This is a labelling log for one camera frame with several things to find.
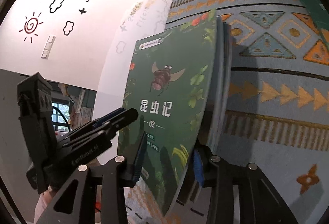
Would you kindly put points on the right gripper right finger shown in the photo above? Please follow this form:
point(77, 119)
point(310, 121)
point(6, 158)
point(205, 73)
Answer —
point(236, 189)

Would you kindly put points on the patterned blue orange table mat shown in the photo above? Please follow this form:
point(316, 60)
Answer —
point(276, 114)

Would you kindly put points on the stack of books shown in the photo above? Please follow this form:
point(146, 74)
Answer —
point(212, 122)

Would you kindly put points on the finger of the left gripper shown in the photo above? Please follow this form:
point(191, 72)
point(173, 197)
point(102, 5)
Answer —
point(108, 123)

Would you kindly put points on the green insect book 02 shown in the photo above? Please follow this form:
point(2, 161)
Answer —
point(168, 84)

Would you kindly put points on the white wall switch panel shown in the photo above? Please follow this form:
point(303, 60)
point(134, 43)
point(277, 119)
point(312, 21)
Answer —
point(48, 47)

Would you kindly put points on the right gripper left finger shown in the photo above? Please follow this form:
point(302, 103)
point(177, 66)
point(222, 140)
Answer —
point(75, 202)

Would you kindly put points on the left hand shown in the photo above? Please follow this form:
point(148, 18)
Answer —
point(44, 200)

